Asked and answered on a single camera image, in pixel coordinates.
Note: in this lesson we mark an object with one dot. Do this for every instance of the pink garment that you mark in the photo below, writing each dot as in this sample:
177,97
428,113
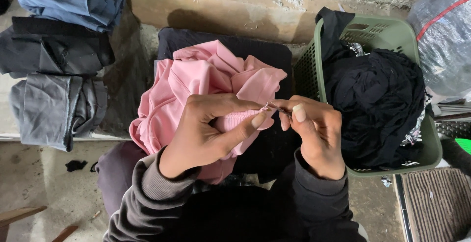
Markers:
184,83

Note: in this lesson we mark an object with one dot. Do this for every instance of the clear plastic bag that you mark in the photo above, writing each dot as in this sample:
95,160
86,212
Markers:
445,39

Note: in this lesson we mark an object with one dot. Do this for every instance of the green plastic object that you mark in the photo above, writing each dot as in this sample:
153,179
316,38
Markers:
463,145

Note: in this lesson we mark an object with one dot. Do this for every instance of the folded black garment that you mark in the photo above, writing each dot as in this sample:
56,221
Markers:
55,47

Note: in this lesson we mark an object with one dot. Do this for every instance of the metal rods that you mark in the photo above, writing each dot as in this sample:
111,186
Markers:
452,111

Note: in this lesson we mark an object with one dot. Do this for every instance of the striped brown doormat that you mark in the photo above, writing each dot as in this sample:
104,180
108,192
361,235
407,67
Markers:
438,205

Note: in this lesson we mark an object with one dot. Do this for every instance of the person's legs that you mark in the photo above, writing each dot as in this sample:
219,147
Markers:
121,172

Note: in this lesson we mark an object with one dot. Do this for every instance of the small metal thread cutter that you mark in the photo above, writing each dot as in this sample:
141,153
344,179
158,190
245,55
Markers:
278,108

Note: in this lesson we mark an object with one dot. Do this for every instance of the wooden furniture piece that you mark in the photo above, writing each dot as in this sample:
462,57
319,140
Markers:
22,220

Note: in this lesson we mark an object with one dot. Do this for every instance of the green plastic laundry basket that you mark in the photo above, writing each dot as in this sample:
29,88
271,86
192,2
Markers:
390,32

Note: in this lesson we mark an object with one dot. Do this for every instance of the heap of black clothes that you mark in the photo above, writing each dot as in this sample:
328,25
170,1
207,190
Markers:
375,98

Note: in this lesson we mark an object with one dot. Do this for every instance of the person's left hand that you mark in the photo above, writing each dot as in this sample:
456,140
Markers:
197,139

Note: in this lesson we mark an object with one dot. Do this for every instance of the folded grey garment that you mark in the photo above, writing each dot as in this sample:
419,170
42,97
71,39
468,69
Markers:
51,105

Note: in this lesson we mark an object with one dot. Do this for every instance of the person's right hand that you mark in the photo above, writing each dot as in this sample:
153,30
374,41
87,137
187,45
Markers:
320,139

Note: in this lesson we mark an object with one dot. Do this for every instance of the folded blue garment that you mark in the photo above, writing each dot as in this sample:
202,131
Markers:
70,1

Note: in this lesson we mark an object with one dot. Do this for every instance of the black fabric scrap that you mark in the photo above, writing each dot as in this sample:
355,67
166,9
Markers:
75,165

